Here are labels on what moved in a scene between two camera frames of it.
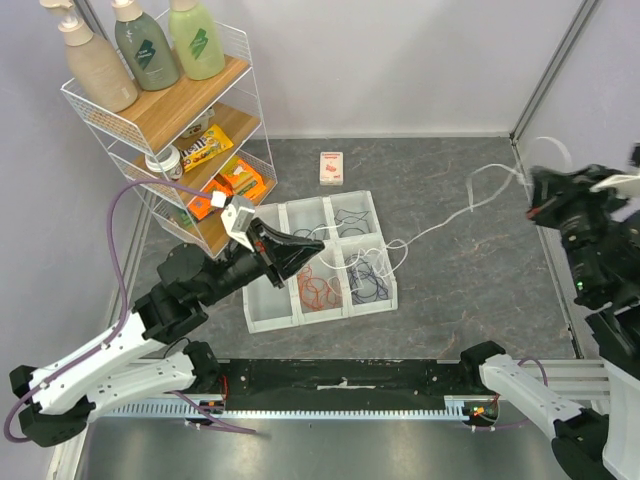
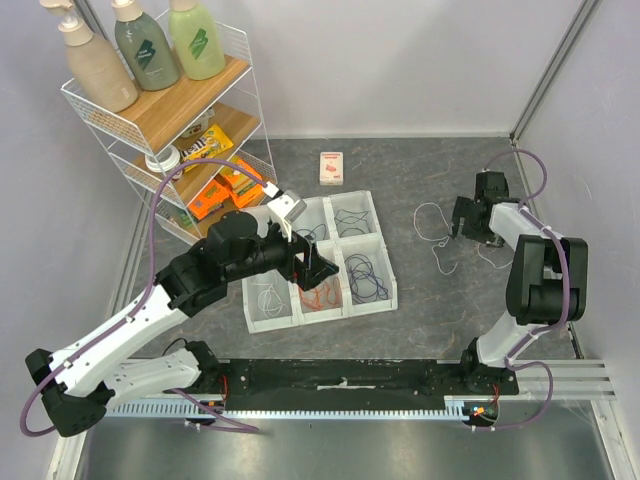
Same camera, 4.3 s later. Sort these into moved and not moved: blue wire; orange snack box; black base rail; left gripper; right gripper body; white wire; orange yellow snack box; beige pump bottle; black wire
Moved: white wire; left gripper; right gripper body
Not moved: orange snack box; black base rail; black wire; orange yellow snack box; beige pump bottle; blue wire
